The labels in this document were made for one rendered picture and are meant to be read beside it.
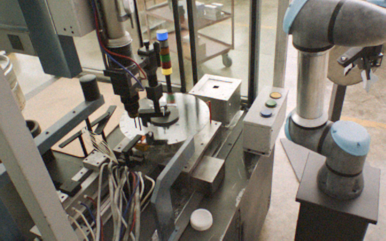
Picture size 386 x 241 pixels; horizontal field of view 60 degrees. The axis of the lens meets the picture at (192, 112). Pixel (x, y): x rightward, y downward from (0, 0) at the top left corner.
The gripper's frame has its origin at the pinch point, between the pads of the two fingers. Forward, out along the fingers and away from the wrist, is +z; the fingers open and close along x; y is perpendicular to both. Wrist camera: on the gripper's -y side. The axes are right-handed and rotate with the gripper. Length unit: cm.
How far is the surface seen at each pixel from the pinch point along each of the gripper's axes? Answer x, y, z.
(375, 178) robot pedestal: -35.0, -12.2, 16.2
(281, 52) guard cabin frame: 12.7, -27.4, -13.8
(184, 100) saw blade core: 6, -70, -4
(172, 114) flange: -3, -77, -5
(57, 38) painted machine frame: -14, -105, -43
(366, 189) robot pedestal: -38.7, -18.3, 16.3
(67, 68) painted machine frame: -14, -105, -34
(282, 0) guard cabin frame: 13.3, -28.1, -34.7
